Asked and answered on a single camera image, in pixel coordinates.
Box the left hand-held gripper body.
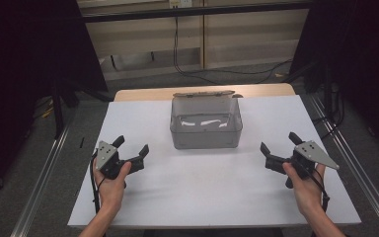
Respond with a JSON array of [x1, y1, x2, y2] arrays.
[[95, 140, 145, 181]]

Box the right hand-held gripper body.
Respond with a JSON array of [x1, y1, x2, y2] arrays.
[[265, 140, 341, 190]]

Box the grey plastic box with lid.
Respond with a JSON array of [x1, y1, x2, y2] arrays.
[[169, 90, 245, 151]]

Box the person's left hand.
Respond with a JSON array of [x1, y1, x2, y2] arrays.
[[92, 160, 133, 212]]

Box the person's right hand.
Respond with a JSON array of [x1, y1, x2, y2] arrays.
[[281, 161, 327, 218]]

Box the wooden table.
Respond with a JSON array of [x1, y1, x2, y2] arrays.
[[113, 82, 296, 103]]

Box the white table sheet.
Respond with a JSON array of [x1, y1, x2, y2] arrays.
[[67, 94, 362, 230]]

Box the person's dark clothing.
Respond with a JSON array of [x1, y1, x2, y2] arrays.
[[142, 226, 285, 237]]

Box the black curtain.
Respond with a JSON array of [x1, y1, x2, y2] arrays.
[[288, 0, 379, 161], [0, 0, 110, 205]]

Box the black horizontal bar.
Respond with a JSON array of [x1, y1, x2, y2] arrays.
[[81, 1, 312, 24]]

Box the aluminium floor rail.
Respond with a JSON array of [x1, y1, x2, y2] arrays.
[[10, 121, 74, 237], [308, 93, 379, 237]]

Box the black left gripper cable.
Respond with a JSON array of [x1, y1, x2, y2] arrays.
[[89, 151, 107, 215]]

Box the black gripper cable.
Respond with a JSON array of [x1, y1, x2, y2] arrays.
[[89, 151, 107, 215], [308, 167, 331, 213]]

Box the black floor cables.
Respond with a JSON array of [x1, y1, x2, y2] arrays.
[[311, 82, 347, 140]]

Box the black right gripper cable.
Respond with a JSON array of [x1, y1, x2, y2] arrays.
[[308, 167, 331, 213]]

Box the black stand post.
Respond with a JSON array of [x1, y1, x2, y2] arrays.
[[50, 78, 80, 140]]

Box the black wall cable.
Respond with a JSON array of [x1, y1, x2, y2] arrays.
[[172, 16, 294, 85]]

